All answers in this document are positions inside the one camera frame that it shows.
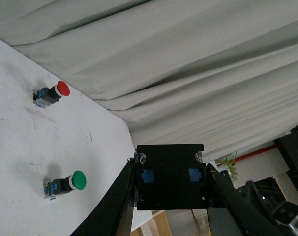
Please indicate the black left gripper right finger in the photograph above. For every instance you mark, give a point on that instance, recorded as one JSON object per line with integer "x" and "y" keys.
{"x": 238, "y": 217}

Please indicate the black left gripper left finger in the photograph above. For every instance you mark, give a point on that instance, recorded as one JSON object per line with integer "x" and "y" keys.
{"x": 114, "y": 213}

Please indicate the yellow push button switch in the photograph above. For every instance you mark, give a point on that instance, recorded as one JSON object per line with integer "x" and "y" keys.
{"x": 170, "y": 177}

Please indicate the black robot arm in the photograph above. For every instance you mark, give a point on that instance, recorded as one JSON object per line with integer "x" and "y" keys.
{"x": 284, "y": 213}

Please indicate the green potted plant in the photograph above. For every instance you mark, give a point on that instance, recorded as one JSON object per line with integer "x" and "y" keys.
{"x": 227, "y": 163}

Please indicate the white curtain backdrop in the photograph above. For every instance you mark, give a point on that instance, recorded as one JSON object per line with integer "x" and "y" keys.
{"x": 219, "y": 72}

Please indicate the green push button switch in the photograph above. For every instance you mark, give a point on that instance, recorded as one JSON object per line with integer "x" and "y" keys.
{"x": 60, "y": 186}

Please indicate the red push button switch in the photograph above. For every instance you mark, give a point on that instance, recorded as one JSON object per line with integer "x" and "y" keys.
{"x": 46, "y": 97}

